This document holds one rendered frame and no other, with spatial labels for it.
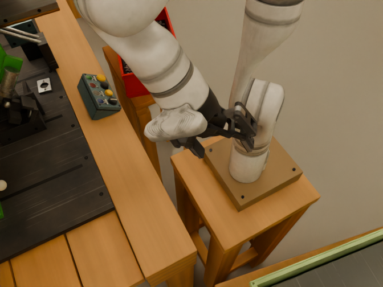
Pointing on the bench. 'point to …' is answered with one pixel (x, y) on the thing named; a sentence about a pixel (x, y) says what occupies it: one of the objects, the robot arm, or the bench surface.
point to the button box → (92, 98)
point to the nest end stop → (33, 113)
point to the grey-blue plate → (32, 52)
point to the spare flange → (45, 87)
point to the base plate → (47, 170)
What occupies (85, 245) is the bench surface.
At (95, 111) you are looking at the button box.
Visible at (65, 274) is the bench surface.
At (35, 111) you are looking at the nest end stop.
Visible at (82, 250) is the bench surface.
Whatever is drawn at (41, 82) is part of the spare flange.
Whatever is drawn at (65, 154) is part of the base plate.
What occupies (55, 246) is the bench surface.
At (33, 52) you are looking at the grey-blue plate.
